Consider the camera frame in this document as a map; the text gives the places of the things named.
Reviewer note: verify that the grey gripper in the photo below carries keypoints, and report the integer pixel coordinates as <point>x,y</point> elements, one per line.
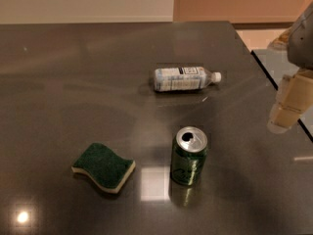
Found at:
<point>301,44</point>

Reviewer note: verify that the green soda can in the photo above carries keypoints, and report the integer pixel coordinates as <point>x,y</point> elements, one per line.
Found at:
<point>189,150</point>

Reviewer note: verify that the clear plastic water bottle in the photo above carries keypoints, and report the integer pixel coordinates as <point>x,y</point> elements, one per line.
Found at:
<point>184,79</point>

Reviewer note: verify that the green and yellow sponge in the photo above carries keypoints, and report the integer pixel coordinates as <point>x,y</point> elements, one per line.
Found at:
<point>104,167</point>

